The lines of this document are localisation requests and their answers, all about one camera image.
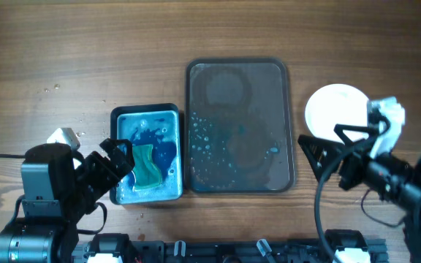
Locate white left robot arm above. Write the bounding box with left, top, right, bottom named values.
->
left=0, top=138, right=134, bottom=262

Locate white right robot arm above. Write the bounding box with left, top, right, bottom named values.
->
left=297, top=123, right=421, bottom=262

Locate green yellow sponge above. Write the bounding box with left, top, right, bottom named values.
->
left=132, top=145, right=162, bottom=191

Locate dark brown serving tray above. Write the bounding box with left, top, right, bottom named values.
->
left=183, top=57, right=297, bottom=194

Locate white plate streak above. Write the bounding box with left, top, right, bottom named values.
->
left=305, top=84, right=368, bottom=142

